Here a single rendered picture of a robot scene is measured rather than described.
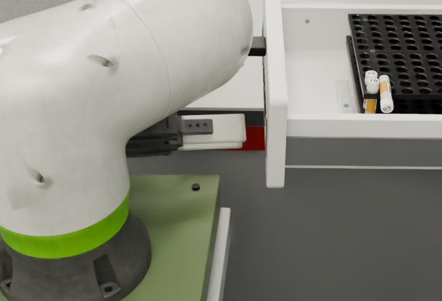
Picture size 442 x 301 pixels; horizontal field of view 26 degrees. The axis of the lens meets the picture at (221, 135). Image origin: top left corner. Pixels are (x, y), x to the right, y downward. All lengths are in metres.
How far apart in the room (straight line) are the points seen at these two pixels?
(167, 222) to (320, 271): 0.48
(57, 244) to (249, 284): 0.61
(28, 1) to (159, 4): 2.39
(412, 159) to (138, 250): 0.29
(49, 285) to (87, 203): 0.10
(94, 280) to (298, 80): 0.38
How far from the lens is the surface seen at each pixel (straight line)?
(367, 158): 0.98
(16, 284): 0.90
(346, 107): 1.06
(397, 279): 1.43
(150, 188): 1.01
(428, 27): 1.12
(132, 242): 0.90
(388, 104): 0.96
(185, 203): 0.99
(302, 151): 0.97
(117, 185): 0.84
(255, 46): 1.04
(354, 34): 1.09
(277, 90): 0.93
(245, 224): 1.34
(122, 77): 0.79
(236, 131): 1.01
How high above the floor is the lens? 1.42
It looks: 35 degrees down
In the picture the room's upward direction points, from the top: straight up
